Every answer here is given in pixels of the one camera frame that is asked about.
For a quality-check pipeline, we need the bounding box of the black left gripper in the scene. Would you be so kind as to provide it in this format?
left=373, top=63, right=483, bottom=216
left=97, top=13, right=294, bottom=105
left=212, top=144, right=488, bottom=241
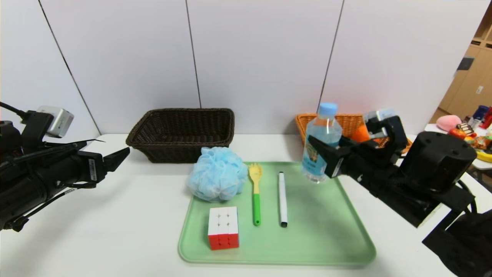
left=46, top=147, right=130, bottom=188

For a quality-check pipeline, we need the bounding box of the light blue bath loofah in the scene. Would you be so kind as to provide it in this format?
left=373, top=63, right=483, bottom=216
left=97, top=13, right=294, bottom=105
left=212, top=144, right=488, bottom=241
left=187, top=147, right=248, bottom=203

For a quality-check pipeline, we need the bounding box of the multicolour puzzle cube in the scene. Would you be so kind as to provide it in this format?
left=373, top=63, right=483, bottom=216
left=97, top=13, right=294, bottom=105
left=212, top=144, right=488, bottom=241
left=208, top=207, right=239, bottom=251

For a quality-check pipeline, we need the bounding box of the white marker pen black tip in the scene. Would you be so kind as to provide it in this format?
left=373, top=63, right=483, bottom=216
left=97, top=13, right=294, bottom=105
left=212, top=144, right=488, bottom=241
left=279, top=172, right=288, bottom=228

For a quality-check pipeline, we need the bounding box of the clear water bottle blue label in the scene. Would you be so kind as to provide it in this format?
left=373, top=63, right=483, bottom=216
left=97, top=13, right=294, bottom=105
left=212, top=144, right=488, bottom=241
left=302, top=102, right=342, bottom=184

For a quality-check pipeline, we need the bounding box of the orange fruit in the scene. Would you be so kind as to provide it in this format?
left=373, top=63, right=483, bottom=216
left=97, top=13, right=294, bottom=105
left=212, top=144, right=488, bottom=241
left=352, top=124, right=372, bottom=143

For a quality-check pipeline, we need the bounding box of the dark brown wicker basket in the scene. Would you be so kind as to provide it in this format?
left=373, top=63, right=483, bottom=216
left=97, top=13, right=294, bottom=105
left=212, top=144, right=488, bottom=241
left=126, top=108, right=235, bottom=164

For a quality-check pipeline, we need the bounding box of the orange wicker basket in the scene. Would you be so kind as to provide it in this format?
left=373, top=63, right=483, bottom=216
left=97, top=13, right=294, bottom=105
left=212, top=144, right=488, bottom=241
left=295, top=113, right=414, bottom=154

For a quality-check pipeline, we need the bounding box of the light green plastic tray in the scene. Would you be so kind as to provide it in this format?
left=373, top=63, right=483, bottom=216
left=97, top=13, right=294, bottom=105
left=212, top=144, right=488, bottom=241
left=178, top=162, right=376, bottom=266

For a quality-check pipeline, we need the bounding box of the pink peach toy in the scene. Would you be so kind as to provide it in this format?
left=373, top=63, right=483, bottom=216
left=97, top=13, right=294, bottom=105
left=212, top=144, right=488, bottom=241
left=437, top=115, right=462, bottom=132

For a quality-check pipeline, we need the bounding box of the light wooden cabinet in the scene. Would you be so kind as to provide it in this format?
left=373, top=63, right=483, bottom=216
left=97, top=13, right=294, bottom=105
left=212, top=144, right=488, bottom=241
left=438, top=0, right=492, bottom=120

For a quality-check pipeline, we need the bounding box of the orange snack packet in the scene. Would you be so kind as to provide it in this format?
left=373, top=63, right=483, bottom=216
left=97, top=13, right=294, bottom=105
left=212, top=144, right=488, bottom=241
left=463, top=135, right=492, bottom=150

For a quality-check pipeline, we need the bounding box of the blue and white can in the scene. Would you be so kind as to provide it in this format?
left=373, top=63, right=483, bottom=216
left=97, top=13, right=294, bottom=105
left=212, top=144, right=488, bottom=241
left=472, top=105, right=489, bottom=122

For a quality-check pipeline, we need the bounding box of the white side table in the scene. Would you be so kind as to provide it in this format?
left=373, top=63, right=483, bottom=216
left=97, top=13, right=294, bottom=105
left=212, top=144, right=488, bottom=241
left=425, top=123, right=492, bottom=181

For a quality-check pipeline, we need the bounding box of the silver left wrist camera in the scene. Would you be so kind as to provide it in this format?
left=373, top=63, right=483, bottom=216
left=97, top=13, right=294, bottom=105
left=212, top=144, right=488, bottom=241
left=37, top=106, right=75, bottom=138

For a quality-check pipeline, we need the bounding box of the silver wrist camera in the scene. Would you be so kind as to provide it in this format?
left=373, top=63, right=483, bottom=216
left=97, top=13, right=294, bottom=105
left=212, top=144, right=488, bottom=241
left=364, top=109, right=396, bottom=133
left=37, top=106, right=75, bottom=138

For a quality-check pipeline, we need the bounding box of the black left camera cable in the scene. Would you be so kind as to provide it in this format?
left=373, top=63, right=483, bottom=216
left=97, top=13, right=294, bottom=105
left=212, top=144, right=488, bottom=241
left=0, top=102, right=30, bottom=120

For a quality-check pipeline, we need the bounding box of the yellow spork with green handle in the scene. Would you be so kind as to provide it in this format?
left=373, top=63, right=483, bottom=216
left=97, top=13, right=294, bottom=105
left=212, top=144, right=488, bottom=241
left=249, top=163, right=263, bottom=227

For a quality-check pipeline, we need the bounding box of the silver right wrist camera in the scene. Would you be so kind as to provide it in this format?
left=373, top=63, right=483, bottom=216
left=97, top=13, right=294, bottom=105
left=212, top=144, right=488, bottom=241
left=364, top=109, right=396, bottom=133

